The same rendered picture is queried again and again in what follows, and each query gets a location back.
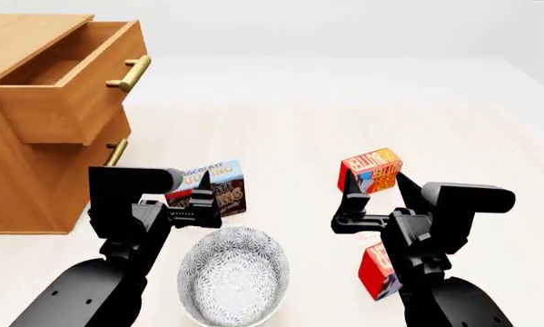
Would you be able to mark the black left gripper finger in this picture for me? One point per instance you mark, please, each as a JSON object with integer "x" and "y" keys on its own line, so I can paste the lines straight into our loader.
{"x": 202, "y": 197}
{"x": 217, "y": 209}

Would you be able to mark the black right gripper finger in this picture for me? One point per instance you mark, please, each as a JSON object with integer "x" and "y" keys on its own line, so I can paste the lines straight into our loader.
{"x": 408, "y": 194}
{"x": 355, "y": 199}

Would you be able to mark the red orange butter box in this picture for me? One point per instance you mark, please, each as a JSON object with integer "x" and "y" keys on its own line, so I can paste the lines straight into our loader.
{"x": 372, "y": 272}
{"x": 376, "y": 170}

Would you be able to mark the wooden closed drawer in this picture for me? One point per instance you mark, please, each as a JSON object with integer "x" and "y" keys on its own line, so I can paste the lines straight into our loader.
{"x": 103, "y": 136}

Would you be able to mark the wooden cabinet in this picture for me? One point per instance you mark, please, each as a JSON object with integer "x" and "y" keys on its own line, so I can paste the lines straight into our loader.
{"x": 22, "y": 190}

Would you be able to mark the wooden open drawer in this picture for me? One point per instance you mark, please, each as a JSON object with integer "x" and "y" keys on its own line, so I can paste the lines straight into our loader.
{"x": 49, "y": 109}

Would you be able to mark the chocolate pudding box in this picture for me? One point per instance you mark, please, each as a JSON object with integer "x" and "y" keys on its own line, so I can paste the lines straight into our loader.
{"x": 228, "y": 190}

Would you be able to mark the white patterned bowl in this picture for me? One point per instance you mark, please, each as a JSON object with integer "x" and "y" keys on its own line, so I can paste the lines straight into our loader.
{"x": 235, "y": 272}

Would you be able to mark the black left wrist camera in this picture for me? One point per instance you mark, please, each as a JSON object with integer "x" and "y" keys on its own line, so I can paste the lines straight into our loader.
{"x": 126, "y": 190}

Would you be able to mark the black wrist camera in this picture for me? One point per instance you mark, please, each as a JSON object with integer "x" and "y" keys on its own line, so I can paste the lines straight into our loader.
{"x": 467, "y": 211}
{"x": 126, "y": 190}

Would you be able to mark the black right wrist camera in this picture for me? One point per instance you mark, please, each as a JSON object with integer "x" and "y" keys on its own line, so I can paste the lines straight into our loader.
{"x": 467, "y": 211}

